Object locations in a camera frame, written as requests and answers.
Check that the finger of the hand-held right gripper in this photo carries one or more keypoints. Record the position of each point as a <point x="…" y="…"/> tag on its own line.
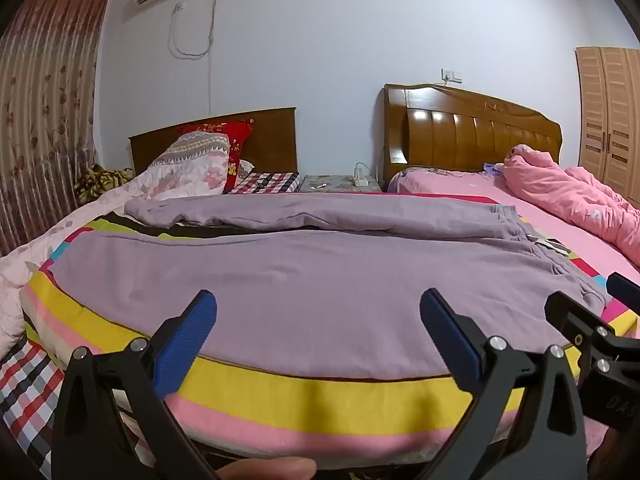
<point x="625" y="291"/>
<point x="575" y="316"/>

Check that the red pillow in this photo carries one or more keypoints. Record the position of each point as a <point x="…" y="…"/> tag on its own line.
<point x="240" y="142"/>

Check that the small purple cloth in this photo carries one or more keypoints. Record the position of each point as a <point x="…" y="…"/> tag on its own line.
<point x="492" y="167"/>

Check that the floral striped curtain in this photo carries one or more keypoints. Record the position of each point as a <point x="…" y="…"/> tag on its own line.
<point x="45" y="110"/>

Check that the person's left hand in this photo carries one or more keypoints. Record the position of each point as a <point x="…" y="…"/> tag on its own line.
<point x="272" y="469"/>

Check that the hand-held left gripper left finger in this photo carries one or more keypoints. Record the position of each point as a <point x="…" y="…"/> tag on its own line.
<point x="187" y="342"/>

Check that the floral covered nightstand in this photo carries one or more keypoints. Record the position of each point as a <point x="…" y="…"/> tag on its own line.
<point x="340" y="182"/>

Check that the pink bed sheet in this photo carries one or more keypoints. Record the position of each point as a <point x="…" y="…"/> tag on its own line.
<point x="480" y="187"/>

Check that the purple pants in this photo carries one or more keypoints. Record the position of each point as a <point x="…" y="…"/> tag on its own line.
<point x="300" y="285"/>

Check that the light brown wooden headboard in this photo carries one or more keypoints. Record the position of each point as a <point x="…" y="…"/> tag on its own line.
<point x="475" y="132"/>

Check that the plaid bed sheet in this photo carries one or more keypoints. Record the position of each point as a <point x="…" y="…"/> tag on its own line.
<point x="30" y="400"/>

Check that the white wall outlet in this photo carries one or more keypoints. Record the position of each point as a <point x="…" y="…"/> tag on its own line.
<point x="452" y="76"/>

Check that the dark brown wooden headboard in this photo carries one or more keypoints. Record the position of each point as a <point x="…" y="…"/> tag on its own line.
<point x="272" y="140"/>

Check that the tiger print blanket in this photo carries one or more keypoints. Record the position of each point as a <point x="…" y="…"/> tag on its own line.
<point x="100" y="182"/>

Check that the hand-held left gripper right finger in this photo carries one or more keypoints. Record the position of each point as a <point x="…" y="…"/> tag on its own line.
<point x="450" y="342"/>

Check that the colourful striped blanket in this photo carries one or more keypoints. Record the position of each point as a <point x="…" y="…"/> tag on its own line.
<point x="300" y="402"/>

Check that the white power strip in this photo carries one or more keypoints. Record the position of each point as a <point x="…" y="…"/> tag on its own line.
<point x="361" y="176"/>

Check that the wooden wardrobe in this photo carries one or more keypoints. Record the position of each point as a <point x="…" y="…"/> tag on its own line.
<point x="612" y="120"/>

